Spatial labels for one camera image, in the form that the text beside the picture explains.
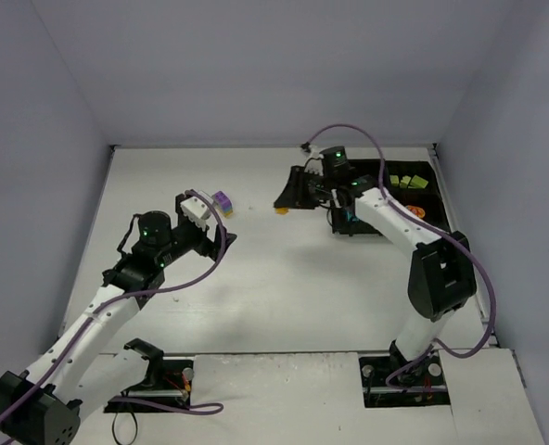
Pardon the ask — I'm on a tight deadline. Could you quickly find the purple cable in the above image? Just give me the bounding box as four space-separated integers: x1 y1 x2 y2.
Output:
0 188 227 439
304 123 497 390

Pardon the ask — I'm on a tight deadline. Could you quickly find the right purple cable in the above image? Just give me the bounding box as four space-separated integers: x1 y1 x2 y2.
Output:
304 123 497 390

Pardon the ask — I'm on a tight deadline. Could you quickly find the teal oval face lego block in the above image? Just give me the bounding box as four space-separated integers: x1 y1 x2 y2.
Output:
345 210 358 223

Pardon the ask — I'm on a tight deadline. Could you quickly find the black compartment sorting tray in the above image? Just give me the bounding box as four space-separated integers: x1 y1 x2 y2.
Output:
326 160 450 236

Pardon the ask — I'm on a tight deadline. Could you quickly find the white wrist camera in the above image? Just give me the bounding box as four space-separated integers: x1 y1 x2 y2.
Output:
300 142 324 176
180 190 211 230

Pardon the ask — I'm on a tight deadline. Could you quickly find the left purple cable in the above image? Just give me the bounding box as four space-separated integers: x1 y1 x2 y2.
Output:
0 188 227 439

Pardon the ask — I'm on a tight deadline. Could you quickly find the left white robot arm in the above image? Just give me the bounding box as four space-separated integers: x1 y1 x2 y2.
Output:
0 190 236 444

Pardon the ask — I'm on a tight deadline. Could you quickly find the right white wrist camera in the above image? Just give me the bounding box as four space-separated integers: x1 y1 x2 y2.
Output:
300 142 324 176

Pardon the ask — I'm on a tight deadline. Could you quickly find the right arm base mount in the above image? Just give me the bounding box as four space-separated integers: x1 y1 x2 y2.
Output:
359 350 451 409

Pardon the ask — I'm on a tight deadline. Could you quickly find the orange oval lego block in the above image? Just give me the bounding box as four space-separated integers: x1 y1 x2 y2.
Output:
406 205 426 219

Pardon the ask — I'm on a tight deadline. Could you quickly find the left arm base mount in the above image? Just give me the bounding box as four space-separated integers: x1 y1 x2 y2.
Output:
120 338 194 410

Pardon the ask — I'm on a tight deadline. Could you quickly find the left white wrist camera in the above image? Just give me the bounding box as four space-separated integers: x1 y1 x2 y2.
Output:
180 190 211 230

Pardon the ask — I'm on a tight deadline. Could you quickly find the purple blue orange lego stack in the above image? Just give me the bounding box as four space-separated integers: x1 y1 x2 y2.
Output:
211 191 234 218

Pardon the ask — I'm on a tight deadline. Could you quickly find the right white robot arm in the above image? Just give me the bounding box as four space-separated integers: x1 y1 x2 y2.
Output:
274 146 477 365

